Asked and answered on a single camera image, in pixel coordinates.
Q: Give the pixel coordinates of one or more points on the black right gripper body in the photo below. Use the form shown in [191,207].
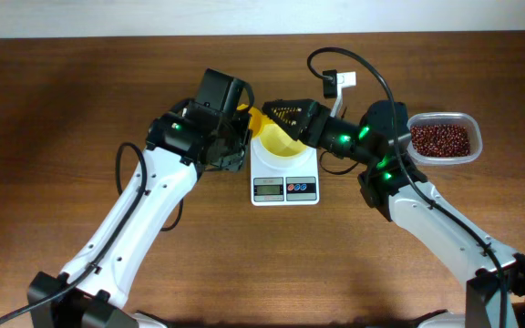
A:
[333,133]

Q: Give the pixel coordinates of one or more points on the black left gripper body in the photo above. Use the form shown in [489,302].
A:
[235,136]

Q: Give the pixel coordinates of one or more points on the yellow plastic measuring scoop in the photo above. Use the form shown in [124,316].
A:
[258,121]

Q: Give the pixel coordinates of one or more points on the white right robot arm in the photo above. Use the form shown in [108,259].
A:
[491,272]

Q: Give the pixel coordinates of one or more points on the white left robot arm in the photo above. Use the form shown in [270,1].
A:
[92,289]

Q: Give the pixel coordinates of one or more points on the yellow plastic bowl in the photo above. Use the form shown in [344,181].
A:
[279,143]

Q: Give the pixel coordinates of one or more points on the white digital kitchen scale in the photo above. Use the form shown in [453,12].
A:
[283,181]

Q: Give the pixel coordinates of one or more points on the clear plastic container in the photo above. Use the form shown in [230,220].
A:
[452,118]

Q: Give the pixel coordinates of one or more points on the red adzuki beans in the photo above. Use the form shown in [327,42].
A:
[441,141]

